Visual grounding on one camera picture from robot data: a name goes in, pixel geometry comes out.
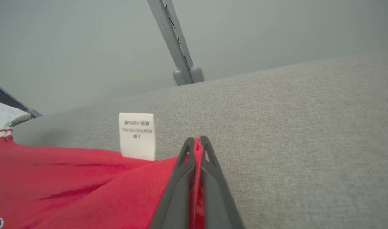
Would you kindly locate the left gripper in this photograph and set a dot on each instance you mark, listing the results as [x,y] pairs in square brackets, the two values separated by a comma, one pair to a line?
[1,116]

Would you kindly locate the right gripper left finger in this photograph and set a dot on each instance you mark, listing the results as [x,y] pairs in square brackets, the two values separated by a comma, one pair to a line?
[178,197]

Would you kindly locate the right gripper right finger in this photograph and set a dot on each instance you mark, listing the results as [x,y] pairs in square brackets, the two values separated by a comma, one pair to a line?
[217,200]

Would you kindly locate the red jersey shirt white trim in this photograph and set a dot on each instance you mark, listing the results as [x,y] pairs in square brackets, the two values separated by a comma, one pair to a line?
[70,190]

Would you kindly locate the grey metal partition post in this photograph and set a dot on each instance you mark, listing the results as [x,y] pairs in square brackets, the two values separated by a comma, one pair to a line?
[35,113]
[174,41]

